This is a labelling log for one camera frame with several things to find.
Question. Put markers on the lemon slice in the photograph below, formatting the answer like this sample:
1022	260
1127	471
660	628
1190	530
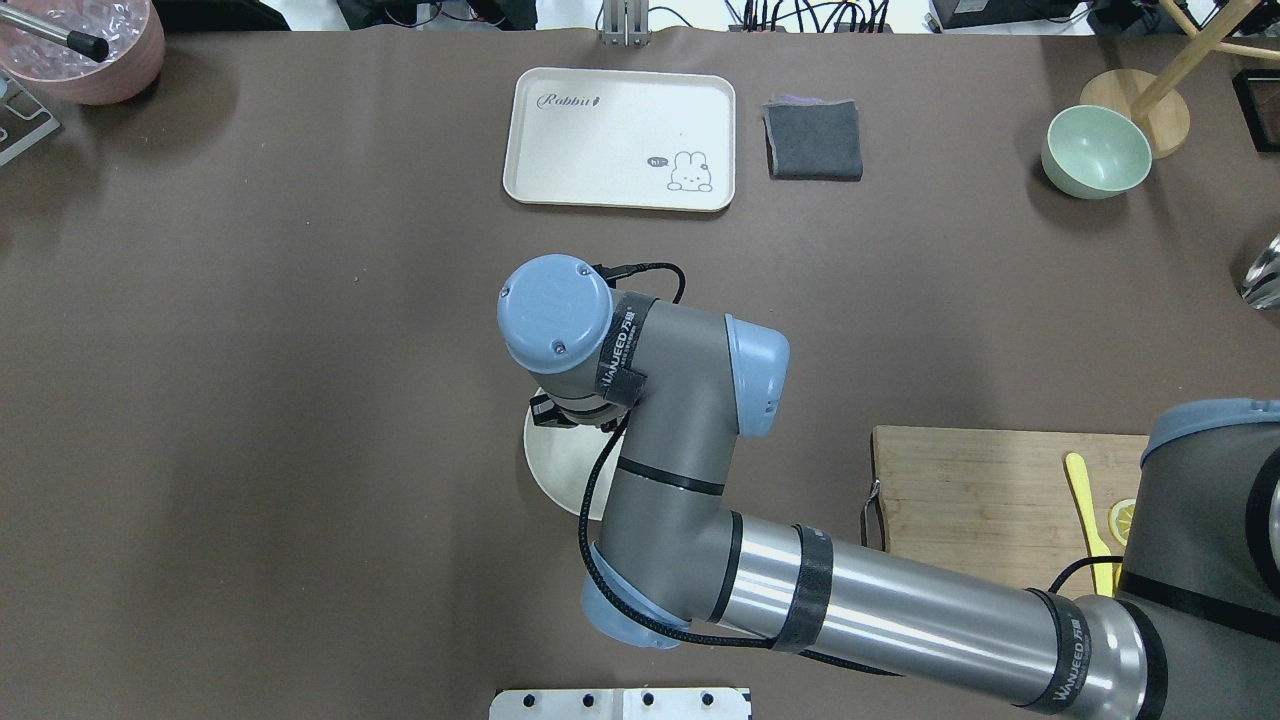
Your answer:
1120	518

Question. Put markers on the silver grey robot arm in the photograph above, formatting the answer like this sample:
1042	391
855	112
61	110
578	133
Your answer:
1190	633

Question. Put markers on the mint green bowl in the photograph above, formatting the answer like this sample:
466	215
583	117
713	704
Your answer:
1094	153

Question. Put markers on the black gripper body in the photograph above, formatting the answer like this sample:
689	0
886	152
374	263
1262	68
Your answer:
543	411

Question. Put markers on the yellow plastic knife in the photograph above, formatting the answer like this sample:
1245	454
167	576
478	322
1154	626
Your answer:
1103	572

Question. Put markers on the pastel cup rack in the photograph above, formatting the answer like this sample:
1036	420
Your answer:
25	121

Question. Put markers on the cream rabbit tray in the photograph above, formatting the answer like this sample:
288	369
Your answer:
622	139

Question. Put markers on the aluminium frame post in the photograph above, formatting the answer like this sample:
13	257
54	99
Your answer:
625	23

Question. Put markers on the black-tipped metal tool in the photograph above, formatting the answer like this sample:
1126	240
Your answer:
93	47

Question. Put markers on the folded grey cloth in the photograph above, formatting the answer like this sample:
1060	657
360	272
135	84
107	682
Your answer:
810	139

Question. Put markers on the pink bowl with ice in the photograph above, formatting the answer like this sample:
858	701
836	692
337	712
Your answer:
137	50

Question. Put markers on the metal scoop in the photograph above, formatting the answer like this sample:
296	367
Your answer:
1259	286

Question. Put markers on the white mounting pedestal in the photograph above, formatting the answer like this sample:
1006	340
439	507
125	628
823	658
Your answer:
623	703

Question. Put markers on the wooden cutting board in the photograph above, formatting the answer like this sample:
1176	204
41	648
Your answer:
996	504

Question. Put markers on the wooden cup stand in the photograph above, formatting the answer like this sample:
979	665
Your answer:
1152	102

